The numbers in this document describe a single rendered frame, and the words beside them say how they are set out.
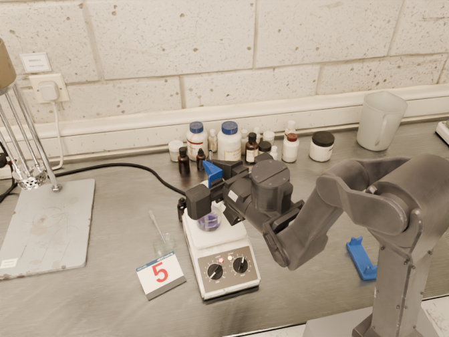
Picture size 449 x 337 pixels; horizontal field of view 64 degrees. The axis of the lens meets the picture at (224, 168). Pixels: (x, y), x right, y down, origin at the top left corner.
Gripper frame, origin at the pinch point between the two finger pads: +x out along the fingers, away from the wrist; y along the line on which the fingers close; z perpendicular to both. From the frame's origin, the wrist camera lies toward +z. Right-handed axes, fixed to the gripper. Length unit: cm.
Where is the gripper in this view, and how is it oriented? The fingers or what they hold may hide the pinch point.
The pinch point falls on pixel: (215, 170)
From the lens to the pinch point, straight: 68.6
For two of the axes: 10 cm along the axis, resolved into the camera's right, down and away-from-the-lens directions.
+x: -6.0, -5.1, 6.1
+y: 8.0, -3.9, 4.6
